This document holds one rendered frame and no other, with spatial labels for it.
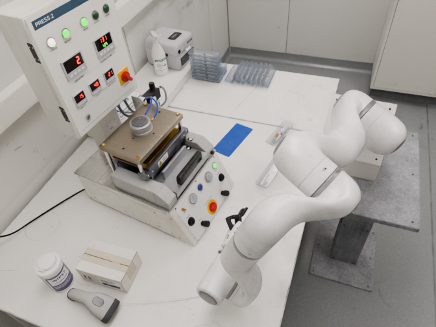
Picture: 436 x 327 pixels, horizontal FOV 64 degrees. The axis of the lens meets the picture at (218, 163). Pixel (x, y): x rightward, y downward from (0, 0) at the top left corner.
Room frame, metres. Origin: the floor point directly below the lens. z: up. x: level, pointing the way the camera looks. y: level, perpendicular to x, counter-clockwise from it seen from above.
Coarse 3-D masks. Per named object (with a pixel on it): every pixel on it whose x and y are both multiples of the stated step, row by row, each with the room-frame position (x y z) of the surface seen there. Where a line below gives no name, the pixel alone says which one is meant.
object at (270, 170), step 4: (272, 160) 1.08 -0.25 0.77; (272, 164) 1.05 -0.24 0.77; (268, 168) 1.03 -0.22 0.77; (272, 168) 1.03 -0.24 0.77; (276, 168) 1.03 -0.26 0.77; (264, 172) 1.01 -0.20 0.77; (268, 172) 1.01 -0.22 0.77; (272, 172) 1.01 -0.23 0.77; (276, 172) 1.00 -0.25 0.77; (260, 176) 0.99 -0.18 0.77; (264, 176) 0.99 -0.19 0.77; (268, 176) 0.98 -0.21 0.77; (272, 176) 0.98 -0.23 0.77; (260, 180) 0.97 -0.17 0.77; (264, 180) 0.96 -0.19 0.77; (268, 180) 0.96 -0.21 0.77; (260, 184) 0.94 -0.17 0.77; (264, 184) 0.94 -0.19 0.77; (268, 184) 0.94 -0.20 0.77
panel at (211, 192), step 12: (204, 168) 0.93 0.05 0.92; (216, 168) 0.97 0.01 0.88; (204, 180) 0.90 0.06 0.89; (216, 180) 0.93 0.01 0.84; (228, 180) 0.97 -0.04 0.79; (192, 192) 0.84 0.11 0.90; (204, 192) 0.87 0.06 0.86; (216, 192) 0.90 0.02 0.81; (180, 204) 0.78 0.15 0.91; (192, 204) 0.80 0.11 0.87; (204, 204) 0.83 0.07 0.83; (180, 216) 0.74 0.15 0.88; (192, 216) 0.77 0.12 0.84; (204, 216) 0.80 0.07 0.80; (192, 228) 0.73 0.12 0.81; (204, 228) 0.76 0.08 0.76
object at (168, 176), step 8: (176, 152) 0.99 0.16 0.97; (184, 152) 0.97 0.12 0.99; (192, 152) 0.98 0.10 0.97; (176, 160) 0.92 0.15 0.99; (184, 160) 0.94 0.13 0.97; (200, 160) 0.93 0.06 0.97; (168, 168) 0.88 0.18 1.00; (176, 168) 0.90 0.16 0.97; (192, 168) 0.90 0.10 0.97; (160, 176) 0.87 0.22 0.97; (168, 176) 0.87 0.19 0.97; (192, 176) 0.87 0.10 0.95; (168, 184) 0.83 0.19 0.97; (176, 184) 0.82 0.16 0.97; (184, 184) 0.83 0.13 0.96; (176, 192) 0.79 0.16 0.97
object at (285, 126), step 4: (284, 120) 1.34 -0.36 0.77; (280, 124) 1.32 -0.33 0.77; (284, 124) 1.31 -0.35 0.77; (288, 124) 1.31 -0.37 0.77; (292, 124) 1.31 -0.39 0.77; (276, 128) 1.29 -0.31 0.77; (280, 128) 1.28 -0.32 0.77; (284, 128) 1.28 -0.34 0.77; (288, 128) 1.28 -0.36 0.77; (276, 132) 1.26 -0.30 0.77; (280, 132) 1.26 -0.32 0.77; (284, 132) 1.25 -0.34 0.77; (272, 136) 1.23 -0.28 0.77; (276, 136) 1.23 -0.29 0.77; (280, 136) 1.23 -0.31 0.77; (268, 140) 1.21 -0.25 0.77; (272, 140) 1.21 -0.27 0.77; (276, 140) 1.20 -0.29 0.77
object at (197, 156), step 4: (196, 152) 0.94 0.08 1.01; (200, 152) 0.94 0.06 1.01; (192, 156) 0.92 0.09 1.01; (196, 156) 0.92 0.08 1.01; (200, 156) 0.93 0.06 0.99; (192, 160) 0.90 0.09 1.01; (196, 160) 0.91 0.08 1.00; (188, 164) 0.88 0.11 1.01; (192, 164) 0.88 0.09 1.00; (184, 168) 0.86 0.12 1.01; (188, 168) 0.86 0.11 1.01; (180, 172) 0.85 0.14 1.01; (184, 172) 0.84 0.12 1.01; (188, 172) 0.86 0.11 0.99; (176, 176) 0.83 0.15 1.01; (180, 176) 0.82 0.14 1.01; (184, 176) 0.84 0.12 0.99; (176, 180) 0.82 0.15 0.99; (180, 180) 0.82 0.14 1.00; (180, 184) 0.82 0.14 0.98
